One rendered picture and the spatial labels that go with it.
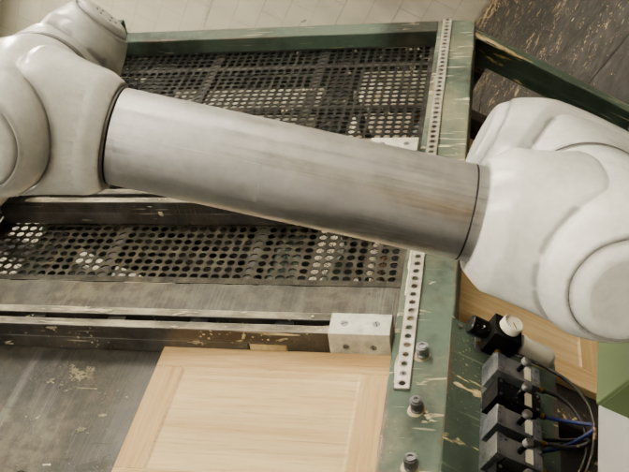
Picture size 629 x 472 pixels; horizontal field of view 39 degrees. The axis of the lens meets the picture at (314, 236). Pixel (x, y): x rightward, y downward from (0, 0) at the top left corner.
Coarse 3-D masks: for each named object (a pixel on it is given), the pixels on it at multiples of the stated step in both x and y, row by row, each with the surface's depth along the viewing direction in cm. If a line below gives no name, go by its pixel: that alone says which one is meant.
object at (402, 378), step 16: (448, 32) 287; (448, 48) 278; (432, 96) 255; (432, 112) 247; (432, 128) 240; (432, 144) 234; (416, 256) 198; (416, 288) 189; (416, 304) 185; (416, 320) 181; (400, 352) 175; (400, 368) 171; (400, 384) 168
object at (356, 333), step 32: (0, 320) 194; (32, 320) 193; (64, 320) 192; (96, 320) 191; (128, 320) 189; (160, 320) 191; (192, 320) 188; (224, 320) 187; (256, 320) 186; (288, 320) 184; (320, 320) 183; (352, 320) 181; (384, 320) 180; (352, 352) 181; (384, 352) 180
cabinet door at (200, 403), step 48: (192, 384) 180; (240, 384) 178; (288, 384) 177; (336, 384) 175; (384, 384) 174; (144, 432) 171; (192, 432) 170; (240, 432) 169; (288, 432) 167; (336, 432) 166
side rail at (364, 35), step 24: (336, 24) 303; (360, 24) 301; (384, 24) 299; (408, 24) 296; (432, 24) 294; (144, 48) 312; (168, 48) 311; (192, 48) 309; (216, 48) 308; (240, 48) 306; (264, 48) 305; (288, 48) 303; (312, 48) 302; (336, 48) 300
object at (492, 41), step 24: (480, 48) 299; (504, 48) 293; (480, 72) 296; (504, 72) 299; (528, 72) 301; (552, 72) 295; (552, 96) 301; (576, 96) 304; (600, 96) 297; (480, 120) 290; (624, 120) 306; (336, 264) 357; (576, 408) 218; (576, 432) 206; (576, 456) 207
